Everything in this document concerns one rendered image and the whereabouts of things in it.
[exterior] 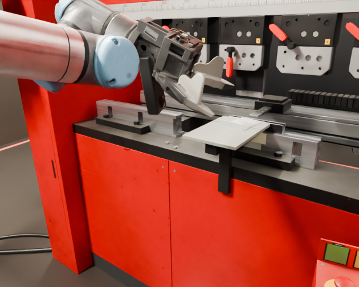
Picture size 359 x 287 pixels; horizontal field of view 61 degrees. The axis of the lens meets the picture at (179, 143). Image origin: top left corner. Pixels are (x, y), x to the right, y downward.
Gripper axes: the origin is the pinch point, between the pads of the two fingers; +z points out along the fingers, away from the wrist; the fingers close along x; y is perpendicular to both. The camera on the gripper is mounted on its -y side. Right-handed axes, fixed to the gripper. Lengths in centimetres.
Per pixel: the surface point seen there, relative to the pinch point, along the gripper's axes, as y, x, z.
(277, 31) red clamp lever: 6.9, 43.7, 1.8
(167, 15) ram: -8, 59, -36
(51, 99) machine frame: -62, 48, -72
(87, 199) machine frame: -109, 47, -42
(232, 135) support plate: -22.0, 29.7, 5.7
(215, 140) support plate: -23.0, 24.1, 1.7
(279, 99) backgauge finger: -19, 68, 16
